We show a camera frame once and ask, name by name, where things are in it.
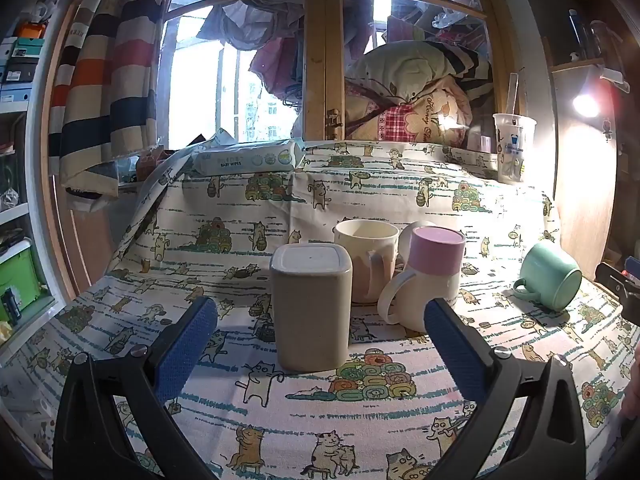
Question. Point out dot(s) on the pale green quilt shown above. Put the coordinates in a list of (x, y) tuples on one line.
[(410, 67)]

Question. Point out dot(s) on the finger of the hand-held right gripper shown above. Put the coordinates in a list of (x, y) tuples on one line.
[(617, 282)]

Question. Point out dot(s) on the green mug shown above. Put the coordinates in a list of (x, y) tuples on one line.
[(552, 275)]

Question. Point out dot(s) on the white mug with pink base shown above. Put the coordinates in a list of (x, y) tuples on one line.
[(430, 280)]

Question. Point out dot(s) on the wooden window frame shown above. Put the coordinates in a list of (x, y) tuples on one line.
[(322, 70)]

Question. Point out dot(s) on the wooden wall shelf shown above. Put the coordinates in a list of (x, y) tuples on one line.
[(575, 65)]

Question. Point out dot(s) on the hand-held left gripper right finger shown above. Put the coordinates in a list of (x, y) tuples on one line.
[(457, 345)]

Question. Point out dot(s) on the clear plastic cup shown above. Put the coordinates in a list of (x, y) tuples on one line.
[(512, 150)]

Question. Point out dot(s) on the person's right forearm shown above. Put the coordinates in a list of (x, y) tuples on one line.
[(635, 380)]

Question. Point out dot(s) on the green storage bin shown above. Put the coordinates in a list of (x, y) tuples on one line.
[(17, 280)]

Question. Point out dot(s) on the cream mug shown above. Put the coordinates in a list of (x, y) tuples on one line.
[(365, 245)]

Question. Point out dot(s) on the hanging clothes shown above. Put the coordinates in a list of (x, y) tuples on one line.
[(255, 30)]

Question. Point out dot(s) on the pink plaid printed quilt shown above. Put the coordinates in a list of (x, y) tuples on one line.
[(410, 115)]

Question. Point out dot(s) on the white cup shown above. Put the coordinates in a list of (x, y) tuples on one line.
[(409, 235)]

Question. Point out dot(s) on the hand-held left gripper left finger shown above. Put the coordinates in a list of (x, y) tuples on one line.
[(186, 340)]

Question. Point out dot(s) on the stack of shoe boxes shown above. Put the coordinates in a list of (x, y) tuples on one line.
[(19, 67)]

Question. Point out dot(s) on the lit lamp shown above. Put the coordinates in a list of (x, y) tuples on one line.
[(586, 105)]

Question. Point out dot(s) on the striped curtain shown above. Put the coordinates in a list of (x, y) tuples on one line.
[(110, 85)]

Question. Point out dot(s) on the clear straw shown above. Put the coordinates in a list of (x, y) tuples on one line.
[(512, 92)]

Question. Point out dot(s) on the wet wipes pack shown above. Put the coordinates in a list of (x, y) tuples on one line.
[(247, 157)]

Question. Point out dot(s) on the cat print tablecloth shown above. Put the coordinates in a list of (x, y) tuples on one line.
[(360, 410)]

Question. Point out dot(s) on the beige square cup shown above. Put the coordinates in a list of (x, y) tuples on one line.
[(311, 310)]

